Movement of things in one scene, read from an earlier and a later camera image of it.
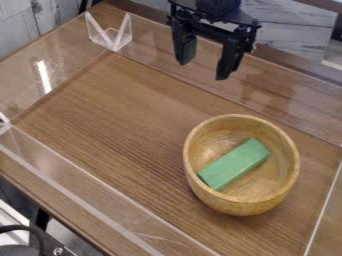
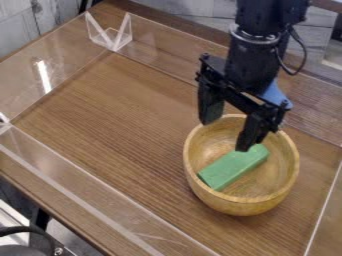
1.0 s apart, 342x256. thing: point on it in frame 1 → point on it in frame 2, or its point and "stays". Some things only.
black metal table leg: [41, 218] stays
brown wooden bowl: [257, 190] stays
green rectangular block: [232, 164] stays
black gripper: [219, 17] → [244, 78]
